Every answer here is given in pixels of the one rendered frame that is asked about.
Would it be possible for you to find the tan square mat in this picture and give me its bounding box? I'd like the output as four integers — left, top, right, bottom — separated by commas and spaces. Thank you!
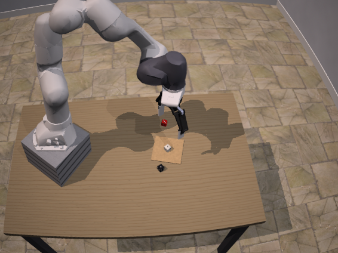
151, 136, 184, 164

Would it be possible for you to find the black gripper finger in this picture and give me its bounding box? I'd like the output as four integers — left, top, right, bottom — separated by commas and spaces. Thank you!
170, 107, 188, 139
156, 91, 164, 116

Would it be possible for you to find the black die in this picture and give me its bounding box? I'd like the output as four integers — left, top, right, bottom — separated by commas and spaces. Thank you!
157, 164, 164, 172

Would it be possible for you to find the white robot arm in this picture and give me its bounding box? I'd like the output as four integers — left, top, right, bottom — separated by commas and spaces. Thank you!
33, 0, 187, 152

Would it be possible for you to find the red die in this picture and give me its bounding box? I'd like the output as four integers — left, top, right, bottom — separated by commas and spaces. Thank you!
161, 119, 167, 127

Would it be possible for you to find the white die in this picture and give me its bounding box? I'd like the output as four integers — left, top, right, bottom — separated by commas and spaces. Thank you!
164, 144, 171, 152

